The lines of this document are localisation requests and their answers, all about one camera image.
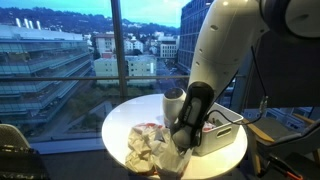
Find dark window mullion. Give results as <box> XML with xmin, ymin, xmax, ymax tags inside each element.
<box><xmin>109</xmin><ymin>0</ymin><xmax>130</xmax><ymax>101</ymax></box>

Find grey armchair wooden arms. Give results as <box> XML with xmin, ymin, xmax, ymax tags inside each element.
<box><xmin>241</xmin><ymin>111</ymin><xmax>320</xmax><ymax>180</ymax></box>

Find white plastic bin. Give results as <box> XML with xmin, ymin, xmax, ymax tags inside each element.
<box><xmin>193</xmin><ymin>101</ymin><xmax>244</xmax><ymax>157</ymax></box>

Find light grey chair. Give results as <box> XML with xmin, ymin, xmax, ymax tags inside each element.
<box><xmin>0</xmin><ymin>123</ymin><xmax>31</xmax><ymax>150</ymax></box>

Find white plastic bag red print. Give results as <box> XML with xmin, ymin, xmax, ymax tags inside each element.
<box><xmin>124</xmin><ymin>122</ymin><xmax>195</xmax><ymax>178</ymax></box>

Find orange handled tool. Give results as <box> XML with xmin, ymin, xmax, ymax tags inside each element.
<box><xmin>264</xmin><ymin>154</ymin><xmax>305</xmax><ymax>180</ymax></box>

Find thick black cable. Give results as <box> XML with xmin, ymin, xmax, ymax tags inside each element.
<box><xmin>201</xmin><ymin>44</ymin><xmax>270</xmax><ymax>148</ymax></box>

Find purple checkered cloth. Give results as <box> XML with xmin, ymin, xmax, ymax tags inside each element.
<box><xmin>202</xmin><ymin>121</ymin><xmax>216</xmax><ymax>133</ymax></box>

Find black bag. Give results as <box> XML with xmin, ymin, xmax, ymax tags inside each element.
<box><xmin>0</xmin><ymin>146</ymin><xmax>50</xmax><ymax>180</ymax></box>

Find horizontal window railing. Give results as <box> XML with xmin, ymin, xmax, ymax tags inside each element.
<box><xmin>0</xmin><ymin>73</ymin><xmax>192</xmax><ymax>84</ymax></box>

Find grey window pillar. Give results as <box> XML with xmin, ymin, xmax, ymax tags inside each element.
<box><xmin>229</xmin><ymin>56</ymin><xmax>255</xmax><ymax>114</ymax></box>

